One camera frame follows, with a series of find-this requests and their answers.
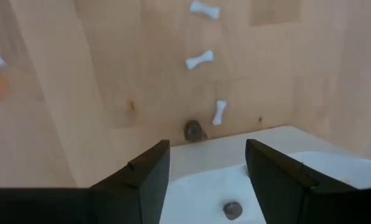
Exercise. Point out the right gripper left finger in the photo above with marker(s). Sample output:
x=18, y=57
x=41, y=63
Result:
x=79, y=205

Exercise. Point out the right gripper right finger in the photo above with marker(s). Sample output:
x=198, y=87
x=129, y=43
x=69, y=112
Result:
x=313, y=205

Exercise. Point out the white plastic bin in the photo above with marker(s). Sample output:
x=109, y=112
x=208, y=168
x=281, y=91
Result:
x=204, y=186

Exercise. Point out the dark brown round decoration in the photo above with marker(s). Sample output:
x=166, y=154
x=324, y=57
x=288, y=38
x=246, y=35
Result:
x=193, y=130
x=232, y=211

